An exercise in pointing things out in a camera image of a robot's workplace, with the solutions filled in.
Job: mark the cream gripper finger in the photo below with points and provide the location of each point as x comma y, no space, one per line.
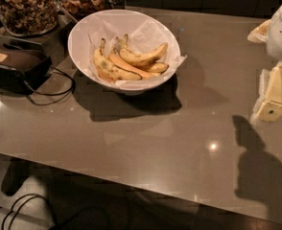
259,34
268,107

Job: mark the metal stand under jars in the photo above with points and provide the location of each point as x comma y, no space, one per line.
52,44

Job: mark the white bowl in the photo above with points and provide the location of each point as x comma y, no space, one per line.
80,42

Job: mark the orange-toned middle banana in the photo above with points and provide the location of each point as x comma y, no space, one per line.
116,59

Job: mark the left spotted yellow banana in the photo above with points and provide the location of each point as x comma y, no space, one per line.
113,71

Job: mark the glass jar of dried fruit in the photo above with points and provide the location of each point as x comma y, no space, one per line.
83,2

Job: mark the glass jar of nuts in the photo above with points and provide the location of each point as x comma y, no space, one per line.
28,17

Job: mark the small right yellow banana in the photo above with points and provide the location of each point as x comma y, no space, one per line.
157,67

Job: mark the white paper liner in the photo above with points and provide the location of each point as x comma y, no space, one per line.
141,32

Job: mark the black device with label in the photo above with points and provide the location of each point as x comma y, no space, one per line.
22,71

